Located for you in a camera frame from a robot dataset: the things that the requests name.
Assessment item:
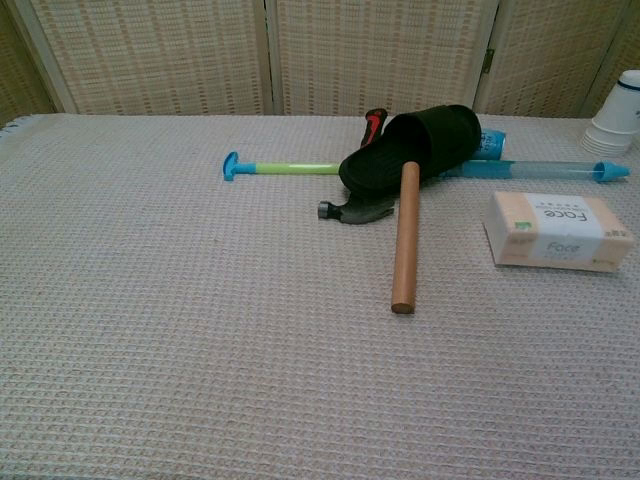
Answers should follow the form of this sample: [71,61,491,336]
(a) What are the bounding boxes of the blue drink can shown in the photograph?
[477,127,508,162]

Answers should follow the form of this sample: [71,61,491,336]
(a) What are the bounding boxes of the white paper cup stack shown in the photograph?
[579,69,640,157]

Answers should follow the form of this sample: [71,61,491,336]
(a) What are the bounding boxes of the woven waffle tablecloth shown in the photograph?
[0,112,640,480]

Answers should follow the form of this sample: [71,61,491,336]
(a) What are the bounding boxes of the woven folding screen panel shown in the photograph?
[579,0,640,121]
[12,0,275,117]
[473,0,629,120]
[264,0,501,119]
[0,0,57,129]

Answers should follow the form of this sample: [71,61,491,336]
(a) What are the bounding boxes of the red black claw hammer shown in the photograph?
[317,107,396,226]

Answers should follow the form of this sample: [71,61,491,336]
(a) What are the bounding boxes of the black slipper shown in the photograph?
[338,103,484,201]

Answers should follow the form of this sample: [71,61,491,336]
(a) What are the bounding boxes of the blue green water pump toy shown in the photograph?
[222,151,632,185]

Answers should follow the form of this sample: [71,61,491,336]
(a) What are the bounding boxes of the wooden round rod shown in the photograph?
[390,162,421,315]

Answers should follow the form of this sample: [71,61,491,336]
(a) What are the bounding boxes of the white tissue pack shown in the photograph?
[482,189,635,274]

